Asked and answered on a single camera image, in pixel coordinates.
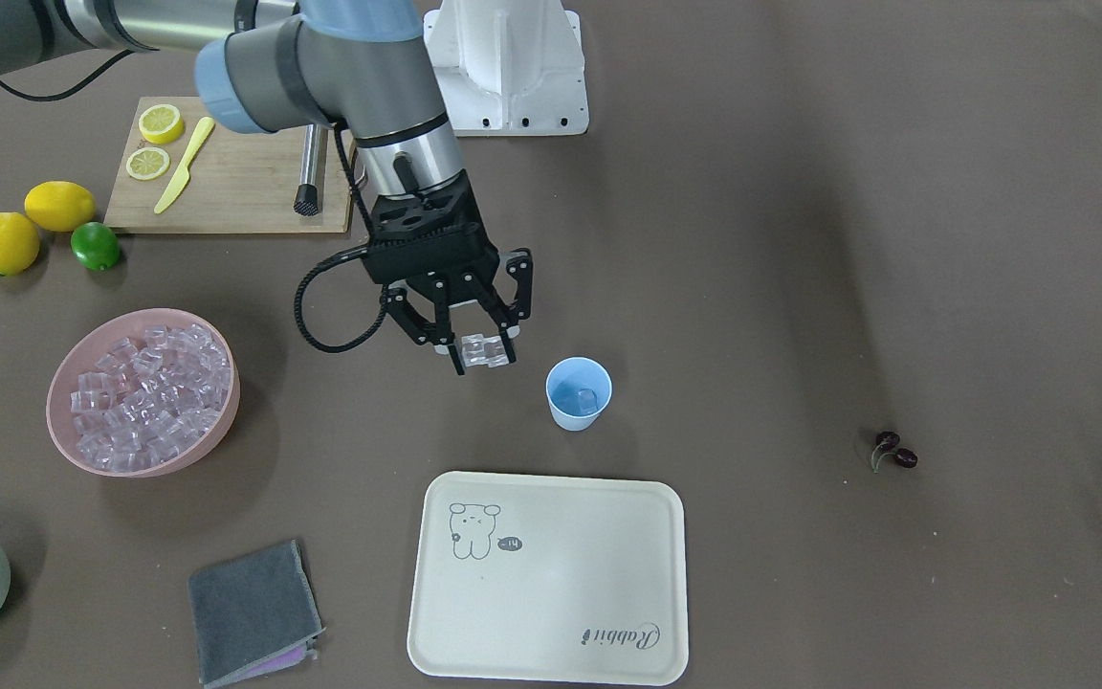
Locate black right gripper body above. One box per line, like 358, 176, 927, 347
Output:
363, 171, 499, 300

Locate clear ice cube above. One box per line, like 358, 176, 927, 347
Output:
456, 333, 515, 369

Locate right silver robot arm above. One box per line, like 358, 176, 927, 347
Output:
0, 1, 534, 374

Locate light blue paper cup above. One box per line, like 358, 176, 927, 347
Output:
545, 357, 615, 432

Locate pink bowl of ice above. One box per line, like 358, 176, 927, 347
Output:
45, 308, 240, 478

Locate cream plastic tray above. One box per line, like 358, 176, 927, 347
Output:
407, 471, 690, 686

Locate yellow plastic knife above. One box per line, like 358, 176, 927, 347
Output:
152, 115, 217, 215

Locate wooden cutting board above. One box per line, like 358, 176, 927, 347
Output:
102, 126, 354, 234

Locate lemon slice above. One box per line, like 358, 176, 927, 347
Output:
137, 103, 187, 146
125, 146, 171, 182

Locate grey folded cloth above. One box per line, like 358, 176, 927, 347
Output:
187, 540, 324, 688

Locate green lime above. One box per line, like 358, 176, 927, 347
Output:
71, 220, 122, 271

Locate yellow lemon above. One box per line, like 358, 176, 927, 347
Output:
25, 180, 97, 233
0, 212, 42, 278

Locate dark cherry pair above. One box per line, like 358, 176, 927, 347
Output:
869, 429, 919, 474

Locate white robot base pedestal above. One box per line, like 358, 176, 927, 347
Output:
423, 1, 590, 137

